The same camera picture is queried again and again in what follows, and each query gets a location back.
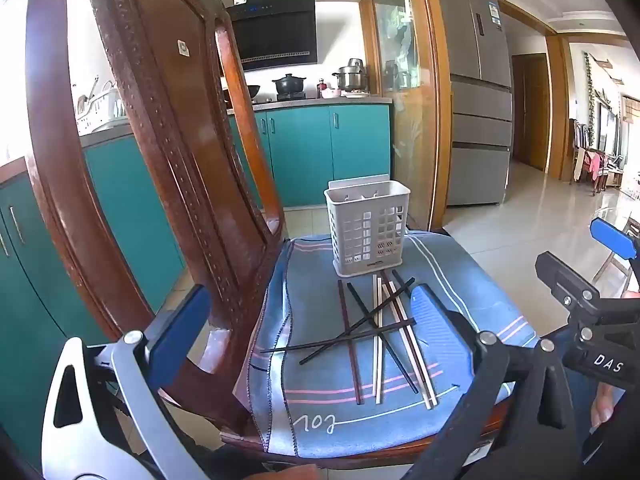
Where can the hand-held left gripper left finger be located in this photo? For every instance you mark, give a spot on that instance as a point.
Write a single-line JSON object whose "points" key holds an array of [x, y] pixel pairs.
{"points": [[177, 332]]}

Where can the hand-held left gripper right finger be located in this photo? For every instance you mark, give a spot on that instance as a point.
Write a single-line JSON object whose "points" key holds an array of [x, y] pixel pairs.
{"points": [[442, 332]]}

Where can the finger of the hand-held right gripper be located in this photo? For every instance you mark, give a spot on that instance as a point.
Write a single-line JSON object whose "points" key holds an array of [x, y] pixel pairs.
{"points": [[612, 237], [565, 277]]}

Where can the beige wooden chopstick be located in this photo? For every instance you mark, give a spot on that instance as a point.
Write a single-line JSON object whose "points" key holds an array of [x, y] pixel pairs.
{"points": [[405, 346], [377, 360], [414, 345]]}

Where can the black chopstick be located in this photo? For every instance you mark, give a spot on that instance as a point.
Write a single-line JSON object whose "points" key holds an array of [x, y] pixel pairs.
{"points": [[365, 310], [401, 281], [350, 326], [300, 343]]}

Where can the brown chopstick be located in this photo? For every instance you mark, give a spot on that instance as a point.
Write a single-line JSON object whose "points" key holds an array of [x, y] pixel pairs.
{"points": [[350, 345]]}

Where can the grey plastic utensil basket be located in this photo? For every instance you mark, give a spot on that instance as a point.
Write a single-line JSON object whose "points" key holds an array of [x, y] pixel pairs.
{"points": [[350, 260]]}

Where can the person's right hand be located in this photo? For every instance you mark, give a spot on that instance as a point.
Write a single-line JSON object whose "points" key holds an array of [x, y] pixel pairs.
{"points": [[606, 407]]}

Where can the chair with hanging clothes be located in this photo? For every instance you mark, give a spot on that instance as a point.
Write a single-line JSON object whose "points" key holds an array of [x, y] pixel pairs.
{"points": [[592, 160]]}

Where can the person's leg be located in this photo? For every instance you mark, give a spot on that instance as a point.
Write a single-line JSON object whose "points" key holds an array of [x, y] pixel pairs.
{"points": [[585, 420]]}

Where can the blue striped seat cloth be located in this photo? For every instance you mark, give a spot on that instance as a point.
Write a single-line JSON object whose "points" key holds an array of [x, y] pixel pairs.
{"points": [[310, 310]]}

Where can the teal lower cabinet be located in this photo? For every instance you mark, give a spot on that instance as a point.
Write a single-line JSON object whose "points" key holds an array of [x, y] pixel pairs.
{"points": [[125, 200], [320, 155]]}

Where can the brown wooden door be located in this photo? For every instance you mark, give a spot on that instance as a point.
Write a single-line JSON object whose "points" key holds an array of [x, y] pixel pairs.
{"points": [[530, 110]]}

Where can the grey refrigerator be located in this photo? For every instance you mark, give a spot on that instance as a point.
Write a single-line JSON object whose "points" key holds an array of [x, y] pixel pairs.
{"points": [[475, 100]]}

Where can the carved wooden chair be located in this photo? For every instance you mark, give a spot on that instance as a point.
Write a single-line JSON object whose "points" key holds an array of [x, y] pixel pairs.
{"points": [[165, 110]]}

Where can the white dish rack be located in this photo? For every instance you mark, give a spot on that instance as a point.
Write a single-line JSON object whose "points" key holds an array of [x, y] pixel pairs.
{"points": [[97, 107]]}

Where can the wood framed glass door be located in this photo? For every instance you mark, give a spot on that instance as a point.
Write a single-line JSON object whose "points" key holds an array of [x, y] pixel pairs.
{"points": [[400, 85]]}

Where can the black wok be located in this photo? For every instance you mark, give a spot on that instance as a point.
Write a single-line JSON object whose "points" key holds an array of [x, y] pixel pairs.
{"points": [[251, 91]]}

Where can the pink bowl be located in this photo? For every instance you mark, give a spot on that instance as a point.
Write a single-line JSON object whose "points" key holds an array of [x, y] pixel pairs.
{"points": [[331, 93]]}

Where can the steel stock pot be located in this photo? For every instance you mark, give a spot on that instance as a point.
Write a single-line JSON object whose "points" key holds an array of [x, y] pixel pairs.
{"points": [[351, 79]]}

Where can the black cooking pot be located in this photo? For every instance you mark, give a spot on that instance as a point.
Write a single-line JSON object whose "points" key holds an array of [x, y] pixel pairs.
{"points": [[289, 85]]}

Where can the small dark bottle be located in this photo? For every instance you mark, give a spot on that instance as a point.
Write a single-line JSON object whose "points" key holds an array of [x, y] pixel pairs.
{"points": [[321, 87]]}

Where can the black range hood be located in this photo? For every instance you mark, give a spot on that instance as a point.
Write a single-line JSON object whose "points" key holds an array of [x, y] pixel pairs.
{"points": [[280, 30]]}

